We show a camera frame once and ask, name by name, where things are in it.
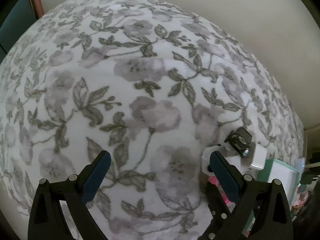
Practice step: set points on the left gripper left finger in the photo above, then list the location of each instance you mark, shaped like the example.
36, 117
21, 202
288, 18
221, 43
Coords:
47, 220

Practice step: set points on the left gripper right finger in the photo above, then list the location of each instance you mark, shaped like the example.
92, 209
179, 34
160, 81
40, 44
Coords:
261, 209

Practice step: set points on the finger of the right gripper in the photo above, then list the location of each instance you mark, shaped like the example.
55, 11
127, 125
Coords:
219, 211

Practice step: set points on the pink black folding brush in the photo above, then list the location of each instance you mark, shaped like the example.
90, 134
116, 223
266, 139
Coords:
213, 180

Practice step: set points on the white tray teal rim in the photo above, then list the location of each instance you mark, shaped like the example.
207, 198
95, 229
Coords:
288, 175

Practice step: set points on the white charger block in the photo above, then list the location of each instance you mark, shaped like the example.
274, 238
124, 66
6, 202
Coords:
259, 154

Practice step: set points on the black toy car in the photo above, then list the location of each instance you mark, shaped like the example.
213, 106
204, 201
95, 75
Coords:
240, 141

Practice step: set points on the floral grey blanket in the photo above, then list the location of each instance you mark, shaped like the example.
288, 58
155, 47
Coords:
152, 84

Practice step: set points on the blue cabinet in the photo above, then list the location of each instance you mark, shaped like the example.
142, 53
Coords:
17, 22

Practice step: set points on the pink wooden board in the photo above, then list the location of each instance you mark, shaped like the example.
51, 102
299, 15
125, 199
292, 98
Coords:
37, 8

